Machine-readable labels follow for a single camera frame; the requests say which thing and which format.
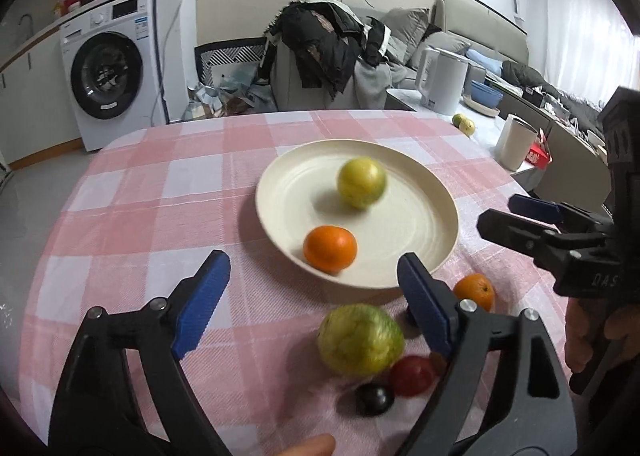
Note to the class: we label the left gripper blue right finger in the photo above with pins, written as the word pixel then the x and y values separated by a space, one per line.
pixel 529 409

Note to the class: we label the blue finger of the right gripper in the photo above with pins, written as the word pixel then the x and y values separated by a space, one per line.
pixel 535 209
pixel 512 232

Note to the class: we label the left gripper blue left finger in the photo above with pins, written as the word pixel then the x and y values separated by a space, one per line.
pixel 95 409

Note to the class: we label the small orange tangerine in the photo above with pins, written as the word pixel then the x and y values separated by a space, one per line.
pixel 477 288

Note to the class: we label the red tomato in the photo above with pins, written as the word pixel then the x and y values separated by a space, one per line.
pixel 411 376

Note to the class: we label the large orange tangerine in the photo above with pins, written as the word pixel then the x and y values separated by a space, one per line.
pixel 330 249

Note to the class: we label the dark plum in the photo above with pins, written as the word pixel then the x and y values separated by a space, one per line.
pixel 410 319
pixel 374 399

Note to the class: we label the green bumpy guava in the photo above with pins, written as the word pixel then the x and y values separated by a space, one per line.
pixel 360 341

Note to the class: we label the smooth yellow guava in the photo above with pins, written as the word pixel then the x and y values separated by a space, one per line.
pixel 361 182

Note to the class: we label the brown longan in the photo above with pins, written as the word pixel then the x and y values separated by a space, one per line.
pixel 438 362

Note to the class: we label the person right hand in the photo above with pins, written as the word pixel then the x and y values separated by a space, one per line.
pixel 580 324

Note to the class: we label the person left hand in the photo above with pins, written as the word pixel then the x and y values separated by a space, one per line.
pixel 323 445

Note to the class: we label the red box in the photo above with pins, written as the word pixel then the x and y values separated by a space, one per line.
pixel 539 154

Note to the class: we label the white tumbler cup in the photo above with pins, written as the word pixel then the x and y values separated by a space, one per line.
pixel 516 139

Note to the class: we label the white side table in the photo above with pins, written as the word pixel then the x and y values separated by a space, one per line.
pixel 486 135

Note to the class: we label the cream round plate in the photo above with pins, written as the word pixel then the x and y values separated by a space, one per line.
pixel 298 192

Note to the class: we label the yellow fruit on side table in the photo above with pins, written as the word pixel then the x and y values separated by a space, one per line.
pixel 467 126

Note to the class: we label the green fruit on side table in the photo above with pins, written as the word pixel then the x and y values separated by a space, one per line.
pixel 457 119

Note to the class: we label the blue bowl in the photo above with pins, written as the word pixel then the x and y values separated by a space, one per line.
pixel 485 95

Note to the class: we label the white electric kettle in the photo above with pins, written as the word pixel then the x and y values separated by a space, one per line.
pixel 440 80

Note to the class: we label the grey sofa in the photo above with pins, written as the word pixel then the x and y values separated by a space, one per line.
pixel 464 25

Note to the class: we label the grey cushion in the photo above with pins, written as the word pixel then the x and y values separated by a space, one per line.
pixel 407 25

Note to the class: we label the black mesh chair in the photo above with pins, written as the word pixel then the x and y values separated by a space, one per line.
pixel 222 59

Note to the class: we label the white washing machine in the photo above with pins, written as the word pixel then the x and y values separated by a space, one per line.
pixel 112 71

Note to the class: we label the pile of dark clothes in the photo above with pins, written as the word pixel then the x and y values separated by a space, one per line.
pixel 327 41

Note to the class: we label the kitchen faucet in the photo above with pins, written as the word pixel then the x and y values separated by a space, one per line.
pixel 26 24

